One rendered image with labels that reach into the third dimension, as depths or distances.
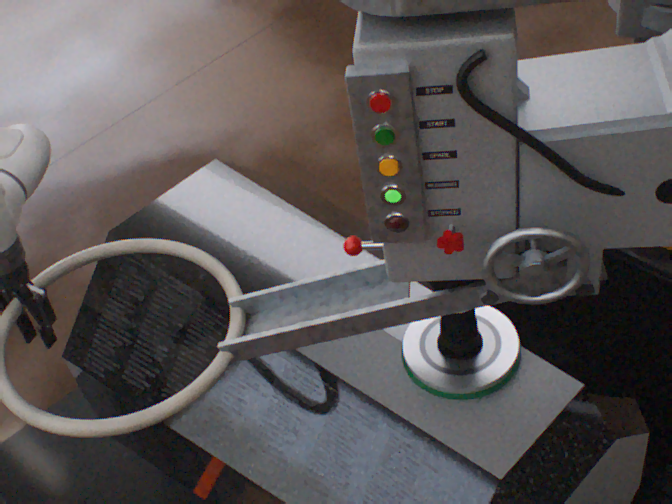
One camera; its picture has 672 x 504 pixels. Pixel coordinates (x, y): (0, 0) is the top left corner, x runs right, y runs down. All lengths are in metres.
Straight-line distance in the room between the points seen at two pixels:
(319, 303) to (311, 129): 2.15
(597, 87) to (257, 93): 2.89
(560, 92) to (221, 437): 0.99
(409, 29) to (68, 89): 3.50
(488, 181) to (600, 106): 0.18
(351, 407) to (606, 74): 0.75
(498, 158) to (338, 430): 0.67
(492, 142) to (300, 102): 2.76
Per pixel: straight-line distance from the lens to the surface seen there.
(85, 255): 1.83
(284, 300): 1.60
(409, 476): 1.53
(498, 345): 1.58
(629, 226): 1.26
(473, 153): 1.14
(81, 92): 4.40
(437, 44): 1.05
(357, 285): 1.55
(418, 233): 1.21
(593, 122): 1.15
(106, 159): 3.85
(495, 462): 1.46
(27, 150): 1.72
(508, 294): 1.25
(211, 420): 1.80
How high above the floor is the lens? 2.06
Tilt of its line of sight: 43 degrees down
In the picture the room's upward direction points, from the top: 12 degrees counter-clockwise
